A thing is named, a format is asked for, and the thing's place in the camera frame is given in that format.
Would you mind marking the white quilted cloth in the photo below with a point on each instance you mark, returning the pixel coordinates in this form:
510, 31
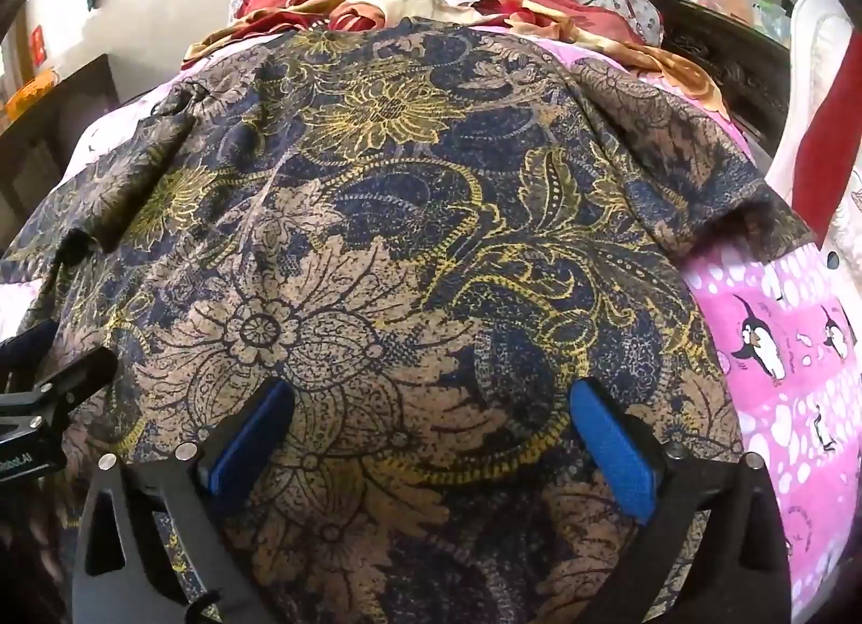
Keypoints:
818, 38

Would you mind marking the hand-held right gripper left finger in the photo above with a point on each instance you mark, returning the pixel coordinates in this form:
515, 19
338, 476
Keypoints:
249, 435

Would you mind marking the red wall sticker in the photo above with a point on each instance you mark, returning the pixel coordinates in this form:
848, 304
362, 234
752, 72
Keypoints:
37, 43

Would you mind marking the pink penguin print blanket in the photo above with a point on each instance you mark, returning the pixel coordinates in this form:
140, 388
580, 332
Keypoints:
774, 341

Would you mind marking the dark wooden cabinet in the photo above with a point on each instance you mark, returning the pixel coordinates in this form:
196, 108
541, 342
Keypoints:
47, 146

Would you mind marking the orange packet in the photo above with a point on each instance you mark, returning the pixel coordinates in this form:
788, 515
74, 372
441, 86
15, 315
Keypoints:
30, 95

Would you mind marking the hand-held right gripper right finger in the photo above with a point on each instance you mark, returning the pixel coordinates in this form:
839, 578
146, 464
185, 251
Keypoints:
613, 449

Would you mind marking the dark carved wooden headboard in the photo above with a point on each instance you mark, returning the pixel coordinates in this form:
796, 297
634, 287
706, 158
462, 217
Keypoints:
727, 58

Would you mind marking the red cloth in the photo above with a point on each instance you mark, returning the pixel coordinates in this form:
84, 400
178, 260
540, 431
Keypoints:
832, 146

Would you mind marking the dark floral batik shirt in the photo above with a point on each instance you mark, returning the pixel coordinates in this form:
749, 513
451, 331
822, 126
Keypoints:
404, 226

